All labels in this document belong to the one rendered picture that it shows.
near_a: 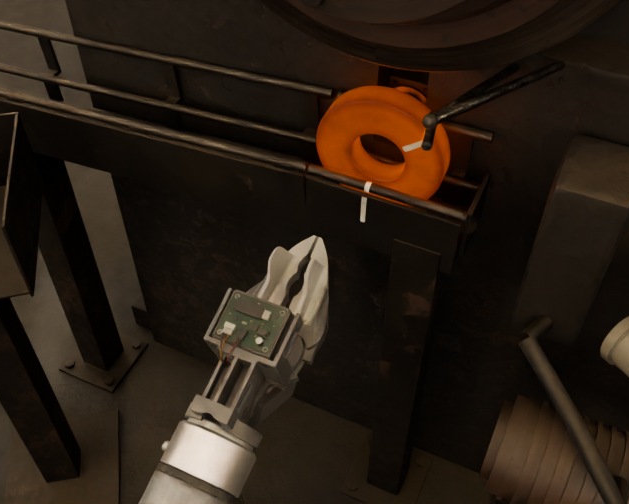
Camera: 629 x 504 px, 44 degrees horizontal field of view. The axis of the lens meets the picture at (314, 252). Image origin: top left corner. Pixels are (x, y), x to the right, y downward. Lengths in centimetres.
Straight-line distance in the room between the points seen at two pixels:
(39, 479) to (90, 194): 75
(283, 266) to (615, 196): 33
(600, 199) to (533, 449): 30
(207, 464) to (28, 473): 91
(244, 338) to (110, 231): 123
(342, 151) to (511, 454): 40
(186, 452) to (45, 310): 113
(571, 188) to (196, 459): 44
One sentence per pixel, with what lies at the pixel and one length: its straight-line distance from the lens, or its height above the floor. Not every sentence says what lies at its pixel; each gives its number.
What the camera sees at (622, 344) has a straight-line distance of 84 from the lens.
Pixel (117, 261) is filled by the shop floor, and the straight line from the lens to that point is 182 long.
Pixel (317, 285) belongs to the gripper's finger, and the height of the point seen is 75.
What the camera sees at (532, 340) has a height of 61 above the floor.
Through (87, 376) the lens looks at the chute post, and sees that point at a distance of 163.
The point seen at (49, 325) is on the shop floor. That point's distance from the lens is 174.
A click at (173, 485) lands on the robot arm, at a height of 72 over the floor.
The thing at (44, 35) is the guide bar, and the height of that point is 73.
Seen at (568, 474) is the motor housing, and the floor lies 52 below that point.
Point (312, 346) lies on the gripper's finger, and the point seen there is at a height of 73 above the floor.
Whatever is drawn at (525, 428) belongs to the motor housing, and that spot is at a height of 53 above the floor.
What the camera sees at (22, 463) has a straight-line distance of 156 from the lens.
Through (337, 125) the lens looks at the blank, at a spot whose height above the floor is 77.
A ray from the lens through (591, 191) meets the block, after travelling 81.
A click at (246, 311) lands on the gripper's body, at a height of 79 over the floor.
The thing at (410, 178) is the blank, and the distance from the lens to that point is 90.
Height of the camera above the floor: 132
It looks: 48 degrees down
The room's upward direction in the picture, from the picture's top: straight up
